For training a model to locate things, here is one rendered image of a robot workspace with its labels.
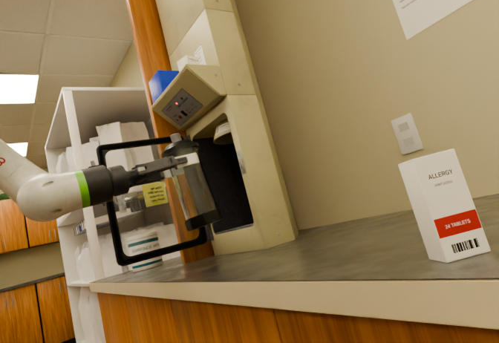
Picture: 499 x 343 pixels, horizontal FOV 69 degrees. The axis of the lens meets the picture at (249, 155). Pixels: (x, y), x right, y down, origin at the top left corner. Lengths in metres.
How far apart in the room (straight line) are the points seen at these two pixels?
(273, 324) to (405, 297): 0.28
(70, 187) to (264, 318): 0.52
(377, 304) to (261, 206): 0.69
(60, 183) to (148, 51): 0.78
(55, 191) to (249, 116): 0.57
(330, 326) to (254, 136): 0.71
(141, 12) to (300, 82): 0.70
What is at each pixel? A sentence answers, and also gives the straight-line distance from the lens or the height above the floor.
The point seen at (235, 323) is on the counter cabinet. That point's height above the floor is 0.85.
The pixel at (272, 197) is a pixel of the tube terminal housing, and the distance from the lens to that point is 1.09.
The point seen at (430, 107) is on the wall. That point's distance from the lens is 1.17.
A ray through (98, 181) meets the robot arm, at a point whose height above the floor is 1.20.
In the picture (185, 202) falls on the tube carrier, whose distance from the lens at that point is 0.99.
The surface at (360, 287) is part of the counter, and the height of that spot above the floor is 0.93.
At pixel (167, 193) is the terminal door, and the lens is 1.29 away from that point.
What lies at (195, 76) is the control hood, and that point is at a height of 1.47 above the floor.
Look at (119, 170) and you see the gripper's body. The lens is 0.95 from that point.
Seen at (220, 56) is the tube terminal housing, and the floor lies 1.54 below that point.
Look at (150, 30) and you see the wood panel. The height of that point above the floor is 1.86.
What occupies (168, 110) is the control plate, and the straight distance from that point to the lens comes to 1.30.
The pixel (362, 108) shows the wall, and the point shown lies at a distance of 1.29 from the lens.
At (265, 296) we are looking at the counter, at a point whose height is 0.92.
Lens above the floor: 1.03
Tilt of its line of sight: 10 degrees up
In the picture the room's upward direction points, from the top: 15 degrees counter-clockwise
